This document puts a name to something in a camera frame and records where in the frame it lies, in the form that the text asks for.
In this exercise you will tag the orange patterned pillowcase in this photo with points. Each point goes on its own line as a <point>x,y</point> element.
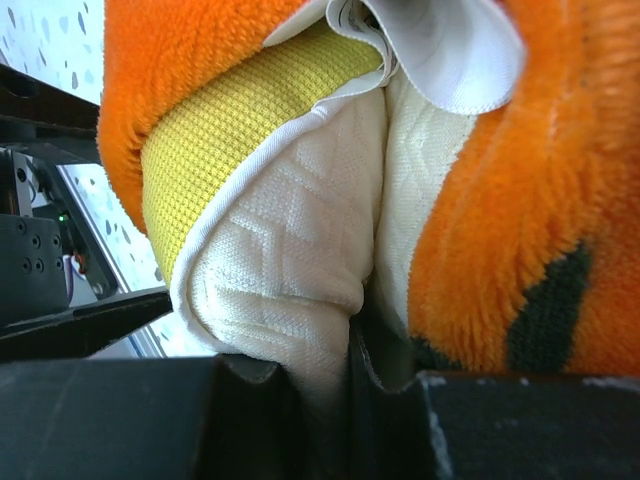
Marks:
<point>529,258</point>

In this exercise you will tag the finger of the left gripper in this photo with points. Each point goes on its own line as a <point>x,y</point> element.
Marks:
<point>81,331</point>

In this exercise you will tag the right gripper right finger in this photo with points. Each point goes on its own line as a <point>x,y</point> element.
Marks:
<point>408,424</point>

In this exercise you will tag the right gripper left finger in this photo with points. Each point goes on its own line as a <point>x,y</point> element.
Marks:
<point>224,417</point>

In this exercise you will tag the cream pillow yellow edge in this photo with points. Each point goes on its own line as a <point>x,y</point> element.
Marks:
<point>275,193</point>

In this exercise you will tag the white pillow care label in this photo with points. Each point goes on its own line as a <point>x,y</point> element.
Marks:
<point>464,57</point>

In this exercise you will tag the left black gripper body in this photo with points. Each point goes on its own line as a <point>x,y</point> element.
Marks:
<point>43,228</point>

